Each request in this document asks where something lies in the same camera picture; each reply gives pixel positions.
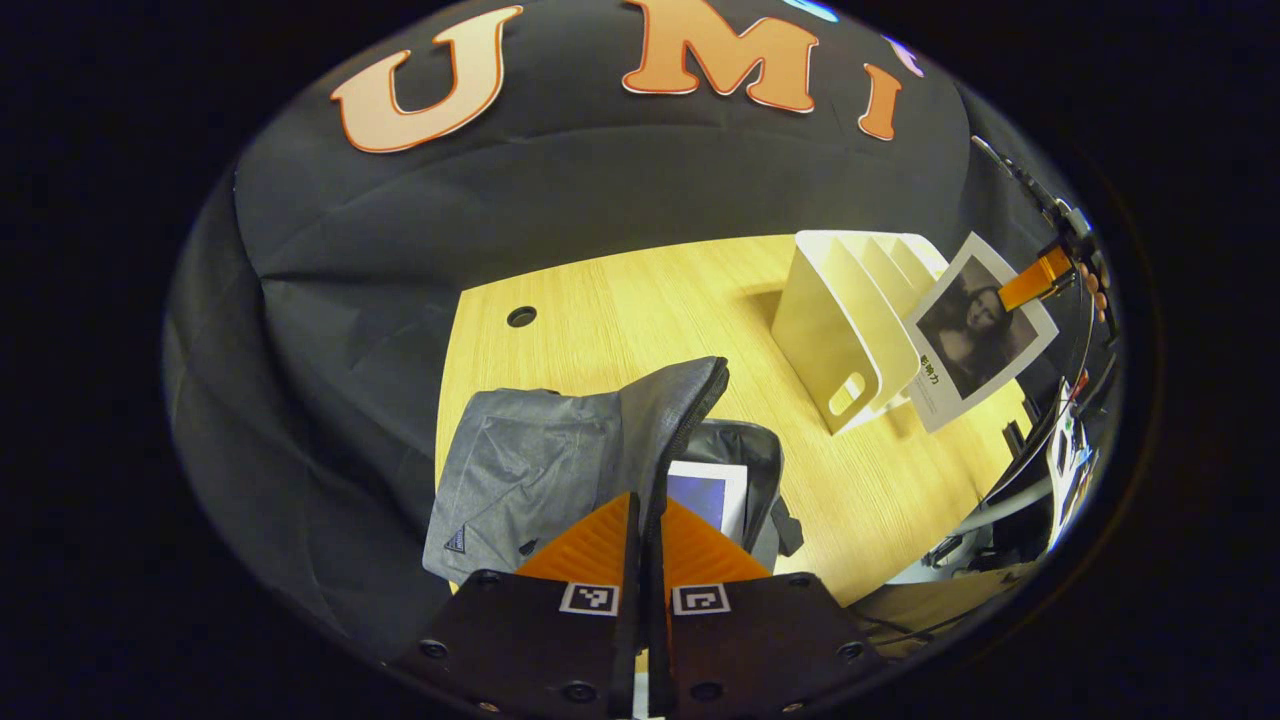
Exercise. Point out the grey portrait cover book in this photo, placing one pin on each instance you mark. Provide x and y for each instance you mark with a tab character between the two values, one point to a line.
975	330

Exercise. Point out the grey schoolbag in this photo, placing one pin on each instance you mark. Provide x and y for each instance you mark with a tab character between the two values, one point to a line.
540	470

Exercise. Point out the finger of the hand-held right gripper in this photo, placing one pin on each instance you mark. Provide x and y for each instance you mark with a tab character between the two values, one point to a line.
1035	280

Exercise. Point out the white bookshelf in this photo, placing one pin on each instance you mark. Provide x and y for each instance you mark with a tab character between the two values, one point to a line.
840	330

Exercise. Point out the blue cover book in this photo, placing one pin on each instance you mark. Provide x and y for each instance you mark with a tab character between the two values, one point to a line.
705	498

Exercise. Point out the white electronic device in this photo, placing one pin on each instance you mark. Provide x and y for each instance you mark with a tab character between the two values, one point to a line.
1068	470

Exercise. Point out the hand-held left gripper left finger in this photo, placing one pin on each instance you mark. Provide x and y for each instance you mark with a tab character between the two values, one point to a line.
540	650

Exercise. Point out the grey metal bar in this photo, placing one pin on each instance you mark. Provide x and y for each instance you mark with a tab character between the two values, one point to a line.
1010	505

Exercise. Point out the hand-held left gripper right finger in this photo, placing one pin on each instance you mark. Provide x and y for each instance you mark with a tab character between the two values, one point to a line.
760	650

